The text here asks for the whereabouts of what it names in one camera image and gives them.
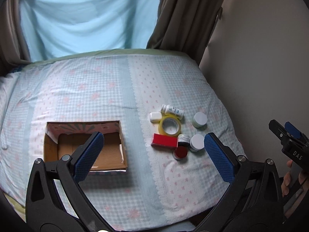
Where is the green jar white lid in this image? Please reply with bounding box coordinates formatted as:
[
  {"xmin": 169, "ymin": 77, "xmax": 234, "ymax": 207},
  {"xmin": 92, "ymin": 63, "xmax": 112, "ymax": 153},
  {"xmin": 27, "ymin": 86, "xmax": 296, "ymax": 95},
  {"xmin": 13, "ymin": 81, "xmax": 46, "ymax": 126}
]
[{"xmin": 192, "ymin": 112, "xmax": 207, "ymax": 128}]

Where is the cream jar white lid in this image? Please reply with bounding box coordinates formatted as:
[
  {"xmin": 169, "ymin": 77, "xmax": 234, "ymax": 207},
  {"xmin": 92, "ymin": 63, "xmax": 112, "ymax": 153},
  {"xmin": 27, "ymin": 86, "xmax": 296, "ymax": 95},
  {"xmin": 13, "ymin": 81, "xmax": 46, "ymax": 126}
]
[{"xmin": 189, "ymin": 134, "xmax": 204, "ymax": 152}]

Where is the red rectangular box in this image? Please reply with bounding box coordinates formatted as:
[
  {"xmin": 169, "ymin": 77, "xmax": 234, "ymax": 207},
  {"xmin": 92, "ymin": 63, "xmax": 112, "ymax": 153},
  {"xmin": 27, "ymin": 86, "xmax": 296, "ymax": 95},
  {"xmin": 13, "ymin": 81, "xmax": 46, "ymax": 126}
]
[{"xmin": 151, "ymin": 134, "xmax": 177, "ymax": 150}]

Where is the yellow tape roll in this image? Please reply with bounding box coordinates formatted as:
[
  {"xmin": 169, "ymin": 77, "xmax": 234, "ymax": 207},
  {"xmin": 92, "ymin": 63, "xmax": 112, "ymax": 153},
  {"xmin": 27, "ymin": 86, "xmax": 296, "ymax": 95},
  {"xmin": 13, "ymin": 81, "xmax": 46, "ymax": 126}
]
[{"xmin": 158, "ymin": 116, "xmax": 181, "ymax": 137}]

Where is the person's right hand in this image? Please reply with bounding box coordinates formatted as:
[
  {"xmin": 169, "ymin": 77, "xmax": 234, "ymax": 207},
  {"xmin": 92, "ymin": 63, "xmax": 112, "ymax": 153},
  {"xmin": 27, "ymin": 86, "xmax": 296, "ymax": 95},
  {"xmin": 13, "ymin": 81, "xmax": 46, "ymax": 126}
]
[{"xmin": 281, "ymin": 172, "xmax": 306, "ymax": 197}]

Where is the open cardboard box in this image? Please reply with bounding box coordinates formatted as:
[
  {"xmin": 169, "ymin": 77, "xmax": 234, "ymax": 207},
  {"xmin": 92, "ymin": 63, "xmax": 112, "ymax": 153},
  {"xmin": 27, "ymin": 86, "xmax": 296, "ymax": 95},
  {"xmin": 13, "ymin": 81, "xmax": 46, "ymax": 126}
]
[{"xmin": 43, "ymin": 120, "xmax": 128, "ymax": 175}]

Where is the small red lid jar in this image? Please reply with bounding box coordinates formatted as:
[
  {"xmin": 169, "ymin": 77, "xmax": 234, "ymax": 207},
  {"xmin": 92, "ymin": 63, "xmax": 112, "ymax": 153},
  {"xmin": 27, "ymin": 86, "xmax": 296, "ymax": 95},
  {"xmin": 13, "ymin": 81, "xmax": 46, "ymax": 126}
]
[{"xmin": 172, "ymin": 146, "xmax": 188, "ymax": 160}]

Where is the small black jar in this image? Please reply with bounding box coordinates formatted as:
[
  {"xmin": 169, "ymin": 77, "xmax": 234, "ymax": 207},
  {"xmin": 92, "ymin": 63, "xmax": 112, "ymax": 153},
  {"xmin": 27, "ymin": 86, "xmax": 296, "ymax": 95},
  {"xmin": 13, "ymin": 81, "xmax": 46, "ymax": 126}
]
[{"xmin": 177, "ymin": 134, "xmax": 190, "ymax": 148}]

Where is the white pill bottle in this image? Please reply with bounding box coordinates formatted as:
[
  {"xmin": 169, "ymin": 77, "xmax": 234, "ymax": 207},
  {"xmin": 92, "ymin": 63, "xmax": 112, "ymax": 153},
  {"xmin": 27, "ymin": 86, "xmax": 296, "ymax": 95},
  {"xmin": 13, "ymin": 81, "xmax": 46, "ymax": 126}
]
[{"xmin": 160, "ymin": 104, "xmax": 184, "ymax": 120}]

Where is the checkered floral quilt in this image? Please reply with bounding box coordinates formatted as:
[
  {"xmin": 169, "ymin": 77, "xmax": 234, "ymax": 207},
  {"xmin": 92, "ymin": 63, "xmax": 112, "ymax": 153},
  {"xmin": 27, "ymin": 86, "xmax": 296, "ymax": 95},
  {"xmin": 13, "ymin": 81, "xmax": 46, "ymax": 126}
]
[{"xmin": 1, "ymin": 50, "xmax": 244, "ymax": 230}]

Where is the white earbuds case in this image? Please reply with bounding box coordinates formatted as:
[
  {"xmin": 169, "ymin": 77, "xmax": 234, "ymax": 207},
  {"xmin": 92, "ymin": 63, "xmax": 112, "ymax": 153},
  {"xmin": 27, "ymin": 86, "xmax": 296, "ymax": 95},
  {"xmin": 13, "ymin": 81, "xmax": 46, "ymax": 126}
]
[{"xmin": 149, "ymin": 112, "xmax": 162, "ymax": 123}]

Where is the brown curtain right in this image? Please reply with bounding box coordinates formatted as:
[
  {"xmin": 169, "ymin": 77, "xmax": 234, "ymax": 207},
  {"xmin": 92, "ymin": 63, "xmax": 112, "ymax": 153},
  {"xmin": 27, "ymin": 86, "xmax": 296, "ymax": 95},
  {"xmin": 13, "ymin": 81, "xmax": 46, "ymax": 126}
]
[{"xmin": 147, "ymin": 0, "xmax": 224, "ymax": 63}]

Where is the brown curtain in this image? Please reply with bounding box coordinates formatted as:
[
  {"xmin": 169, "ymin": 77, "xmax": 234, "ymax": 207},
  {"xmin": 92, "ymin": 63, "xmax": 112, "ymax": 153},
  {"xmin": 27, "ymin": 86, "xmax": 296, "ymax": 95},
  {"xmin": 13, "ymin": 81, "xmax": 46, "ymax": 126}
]
[
  {"xmin": 147, "ymin": 0, "xmax": 224, "ymax": 63},
  {"xmin": 1, "ymin": 0, "xmax": 30, "ymax": 75}
]

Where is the brown curtain left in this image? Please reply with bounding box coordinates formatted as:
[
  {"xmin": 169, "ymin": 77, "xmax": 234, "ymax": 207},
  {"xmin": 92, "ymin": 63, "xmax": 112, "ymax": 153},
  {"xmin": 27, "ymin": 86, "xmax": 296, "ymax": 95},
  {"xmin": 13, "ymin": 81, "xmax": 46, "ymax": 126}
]
[{"xmin": 1, "ymin": 0, "xmax": 30, "ymax": 75}]

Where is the light blue curtain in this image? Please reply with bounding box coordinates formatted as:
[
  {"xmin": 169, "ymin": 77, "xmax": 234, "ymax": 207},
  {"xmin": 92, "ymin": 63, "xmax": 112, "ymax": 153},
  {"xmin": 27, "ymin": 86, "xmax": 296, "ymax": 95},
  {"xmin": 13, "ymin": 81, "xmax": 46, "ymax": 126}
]
[{"xmin": 19, "ymin": 0, "xmax": 159, "ymax": 62}]

